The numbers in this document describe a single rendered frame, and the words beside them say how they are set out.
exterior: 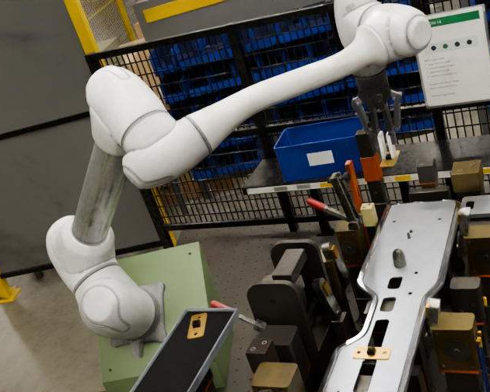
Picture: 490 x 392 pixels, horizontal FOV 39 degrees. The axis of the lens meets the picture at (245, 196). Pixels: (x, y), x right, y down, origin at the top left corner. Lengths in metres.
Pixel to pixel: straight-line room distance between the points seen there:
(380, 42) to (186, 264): 0.96
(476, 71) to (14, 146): 2.76
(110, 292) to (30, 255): 2.69
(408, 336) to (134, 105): 0.80
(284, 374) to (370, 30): 0.75
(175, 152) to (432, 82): 1.08
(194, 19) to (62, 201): 1.33
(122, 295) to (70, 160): 2.29
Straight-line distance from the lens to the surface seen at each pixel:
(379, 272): 1.87
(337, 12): 1.69
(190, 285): 2.14
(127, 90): 1.60
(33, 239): 4.53
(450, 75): 2.34
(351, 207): 1.98
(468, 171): 2.13
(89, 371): 3.76
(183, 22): 4.00
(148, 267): 2.19
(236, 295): 2.51
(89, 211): 1.87
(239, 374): 2.17
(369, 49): 1.54
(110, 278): 1.99
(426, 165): 2.17
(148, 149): 1.53
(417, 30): 1.53
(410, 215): 2.09
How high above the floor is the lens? 2.05
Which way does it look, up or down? 25 degrees down
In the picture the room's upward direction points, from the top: 19 degrees counter-clockwise
